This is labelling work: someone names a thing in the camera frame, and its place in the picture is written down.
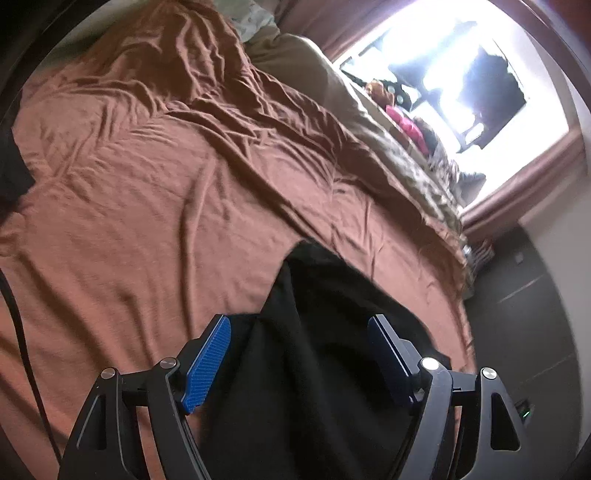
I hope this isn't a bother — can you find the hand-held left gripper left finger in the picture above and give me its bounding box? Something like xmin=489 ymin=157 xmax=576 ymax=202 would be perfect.
xmin=58 ymin=314 xmax=232 ymax=480

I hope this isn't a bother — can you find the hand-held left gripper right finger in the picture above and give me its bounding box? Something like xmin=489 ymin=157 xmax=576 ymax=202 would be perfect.
xmin=367 ymin=314 xmax=532 ymax=480

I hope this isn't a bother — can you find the black button-up shirt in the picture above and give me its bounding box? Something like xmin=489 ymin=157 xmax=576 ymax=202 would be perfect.
xmin=198 ymin=240 xmax=454 ymax=480

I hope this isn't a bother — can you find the pile of mixed clothes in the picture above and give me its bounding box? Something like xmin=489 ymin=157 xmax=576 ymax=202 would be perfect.
xmin=411 ymin=115 xmax=488 ymax=205

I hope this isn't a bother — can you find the brown bed sheet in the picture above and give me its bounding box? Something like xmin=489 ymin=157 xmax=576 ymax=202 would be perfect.
xmin=0 ymin=0 xmax=476 ymax=480

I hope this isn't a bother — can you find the pink cloth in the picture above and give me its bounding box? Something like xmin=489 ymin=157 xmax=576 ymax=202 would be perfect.
xmin=385 ymin=105 xmax=428 ymax=153

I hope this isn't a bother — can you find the pink curtain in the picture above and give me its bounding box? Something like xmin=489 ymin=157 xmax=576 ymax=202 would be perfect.
xmin=277 ymin=0 xmax=402 ymax=63
xmin=462 ymin=124 xmax=589 ymax=237

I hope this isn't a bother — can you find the beige duvet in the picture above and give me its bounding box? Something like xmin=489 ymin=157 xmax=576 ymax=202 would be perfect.
xmin=247 ymin=32 xmax=465 ymax=237

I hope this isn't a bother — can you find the black plush toy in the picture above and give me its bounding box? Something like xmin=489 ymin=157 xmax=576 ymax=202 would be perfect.
xmin=388 ymin=80 xmax=419 ymax=110

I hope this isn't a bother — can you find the brown plush toy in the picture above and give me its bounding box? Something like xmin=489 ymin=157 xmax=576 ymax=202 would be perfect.
xmin=365 ymin=79 xmax=393 ymax=105

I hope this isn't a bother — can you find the dark hanging garment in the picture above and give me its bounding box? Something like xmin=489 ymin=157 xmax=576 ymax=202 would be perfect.
xmin=462 ymin=46 xmax=528 ymax=149

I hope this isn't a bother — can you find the black braided cable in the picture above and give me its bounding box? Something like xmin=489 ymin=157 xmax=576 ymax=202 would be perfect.
xmin=0 ymin=268 xmax=64 ymax=467

